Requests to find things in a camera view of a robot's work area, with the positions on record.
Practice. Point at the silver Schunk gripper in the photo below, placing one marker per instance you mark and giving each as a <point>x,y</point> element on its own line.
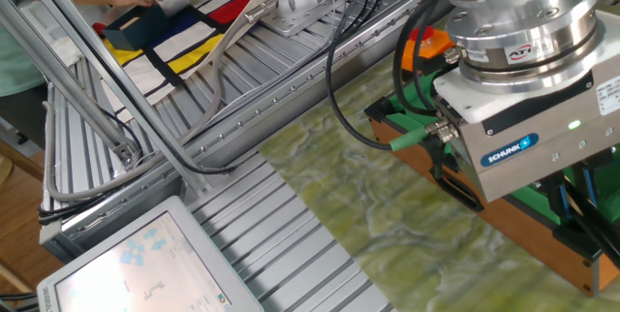
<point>533,147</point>

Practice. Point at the dark teal box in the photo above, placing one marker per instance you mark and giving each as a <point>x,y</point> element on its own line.
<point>135,31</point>

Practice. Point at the mini green felt pool table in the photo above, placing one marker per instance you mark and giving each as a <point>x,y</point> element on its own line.
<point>528,225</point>

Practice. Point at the orange box red push button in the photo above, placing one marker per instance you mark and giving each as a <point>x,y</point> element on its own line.
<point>431,48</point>

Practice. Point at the green marble slab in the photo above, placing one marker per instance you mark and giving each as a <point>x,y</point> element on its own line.
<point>368,234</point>

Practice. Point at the silver robot mounting plate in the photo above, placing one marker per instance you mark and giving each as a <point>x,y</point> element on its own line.
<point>310,21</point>

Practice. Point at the colour block cloth bag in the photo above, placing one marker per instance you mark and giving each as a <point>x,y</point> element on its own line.
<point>194,40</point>

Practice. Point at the white teach pendant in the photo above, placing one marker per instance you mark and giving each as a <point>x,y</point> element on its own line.
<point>145,263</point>

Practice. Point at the person in dark clothes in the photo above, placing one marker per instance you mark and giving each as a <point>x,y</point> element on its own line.
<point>17,65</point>

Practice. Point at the grey aluminium rail beam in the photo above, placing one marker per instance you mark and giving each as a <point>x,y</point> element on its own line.
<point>261,118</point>

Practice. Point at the aluminium frame brace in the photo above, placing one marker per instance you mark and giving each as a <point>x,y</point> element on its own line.
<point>63,79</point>

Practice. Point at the aluminium frame post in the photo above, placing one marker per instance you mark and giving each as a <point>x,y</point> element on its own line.
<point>72,28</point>

